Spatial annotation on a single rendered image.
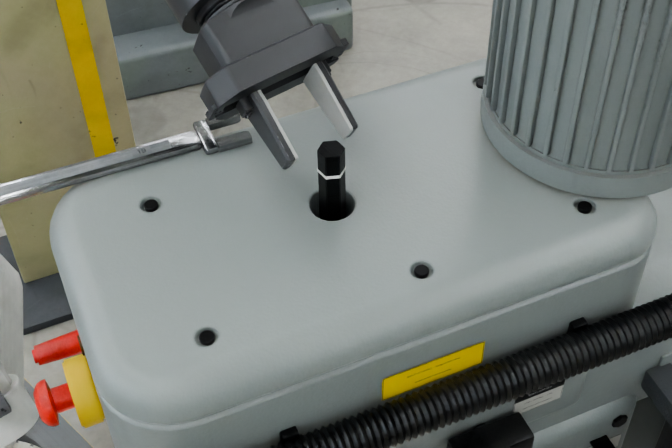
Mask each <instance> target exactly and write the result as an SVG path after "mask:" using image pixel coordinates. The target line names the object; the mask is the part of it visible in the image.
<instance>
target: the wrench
mask: <svg viewBox="0 0 672 448"><path fill-rule="evenodd" d="M240 121H241V119H240V114H237V115H235V116H233V117H231V118H229V119H226V120H216V118H215V119H212V120H210V121H209V120H208V119H207V118H205V120H200V121H196V122H194V123H193V128H194V130H192V131H188V132H185V133H181V134H178V135H174V136H171V137H167V138H163V139H160V140H156V141H153V142H149V143H146V144H142V145H138V146H135V147H131V148H128V149H124V150H120V151H117V152H113V153H110V154H106V155H103V156H99V157H95V158H92V159H88V160H85V161H81V162H77V163H74V164H70V165H67V166H63V167H60V168H56V169H52V170H49V171H45V172H42V173H38V174H35V175H31V176H27V177H24V178H20V179H17V180H13V181H9V182H6V183H2V184H0V206H1V205H5V204H8V203H12V202H15V201H19V200H22V199H26V198H29V197H33V196H37V195H40V194H44V193H47V192H51V191H54V190H58V189H61V188H65V187H68V186H72V185H75V184H79V183H82V182H86V181H89V180H93V179H96V178H100V177H103V176H107V175H110V174H114V173H117V172H121V171H124V170H128V169H131V168H135V167H138V166H142V165H145V164H149V163H152V162H156V161H159V160H163V159H167V158H170V157H174V156H177V155H181V154H184V153H188V152H191V151H195V150H198V149H201V148H202V147H203V149H204V151H205V153H206V154H207V155H209V154H213V153H216V152H218V151H219V152H223V151H227V150H230V149H234V148H237V147H241V146H244V145H248V144H251V143H252V136H251V134H250V133H249V131H242V132H239V133H235V134H232V135H228V136H225V137H221V138H218V139H216V140H215V138H214V136H213V134H212V132H211V131H212V130H215V129H219V128H222V127H226V126H229V125H233V124H236V123H239V122H240Z"/></svg>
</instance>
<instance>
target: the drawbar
mask: <svg viewBox="0 0 672 448"><path fill-rule="evenodd" d="M317 159H318V170H319V171H320V172H322V173H323V174H324V175H325V176H326V177H327V176H338V175H341V173H342V171H343V170H344V168H345V147H344V146H343V145H341V144H340V143H339V142H338V141H337V140H334V141H323V142H322V143H321V145H320V147H319V148H318V150H317ZM318 185H319V211H320V219H322V220H326V221H338V220H342V219H344V218H346V183H345V171H344V173H343V174H342V176H341V178H337V179H325V178H324V177H323V176H322V175H321V174H320V173H319V172H318Z"/></svg>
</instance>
